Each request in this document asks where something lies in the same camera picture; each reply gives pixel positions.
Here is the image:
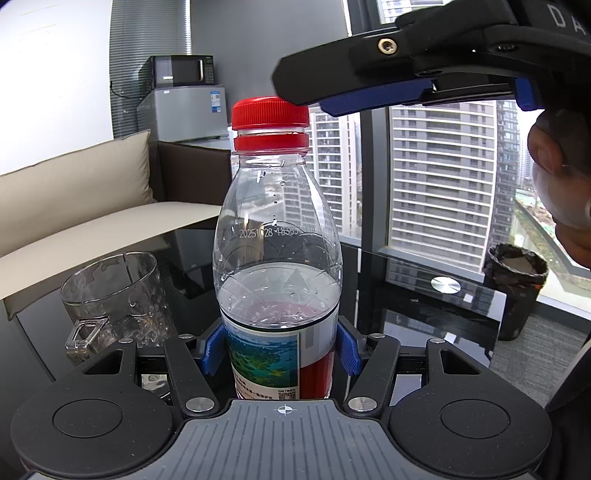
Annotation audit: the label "brown beige sofa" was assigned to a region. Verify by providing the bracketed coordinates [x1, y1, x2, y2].
[0, 129, 234, 325]

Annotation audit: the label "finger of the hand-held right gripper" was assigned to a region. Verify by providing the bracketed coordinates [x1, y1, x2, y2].
[271, 24, 516, 117]

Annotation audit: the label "silver mini fridge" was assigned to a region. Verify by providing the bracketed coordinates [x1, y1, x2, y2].
[137, 84, 232, 144]

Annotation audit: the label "clear plastic water bottle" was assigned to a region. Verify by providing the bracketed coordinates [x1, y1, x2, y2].
[212, 130, 344, 400]

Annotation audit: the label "black lined trash bin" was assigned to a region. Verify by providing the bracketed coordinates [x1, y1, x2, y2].
[482, 242, 550, 342]

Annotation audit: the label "clear glass mug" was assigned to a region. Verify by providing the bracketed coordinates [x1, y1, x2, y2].
[60, 251, 179, 366]

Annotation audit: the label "red bottle cap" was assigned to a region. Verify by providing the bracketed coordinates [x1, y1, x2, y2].
[231, 96, 310, 131]

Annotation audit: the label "large beige cushion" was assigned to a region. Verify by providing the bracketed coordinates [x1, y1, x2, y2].
[0, 129, 160, 246]

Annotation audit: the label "black microwave oven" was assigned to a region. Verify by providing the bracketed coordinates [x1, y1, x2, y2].
[140, 54, 217, 91]

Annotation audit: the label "person's right hand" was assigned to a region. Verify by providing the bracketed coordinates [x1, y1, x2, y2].
[526, 108, 591, 273]

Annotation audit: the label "round metal table disc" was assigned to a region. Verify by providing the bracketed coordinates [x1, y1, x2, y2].
[430, 276, 462, 294]

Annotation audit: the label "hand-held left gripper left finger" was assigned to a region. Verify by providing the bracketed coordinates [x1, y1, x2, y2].
[78, 322, 228, 417]

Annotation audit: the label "grey venetian blinds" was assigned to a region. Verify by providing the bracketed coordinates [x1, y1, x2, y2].
[110, 0, 195, 140]

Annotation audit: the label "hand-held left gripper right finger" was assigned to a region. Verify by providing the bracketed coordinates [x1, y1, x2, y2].
[336, 315, 491, 415]

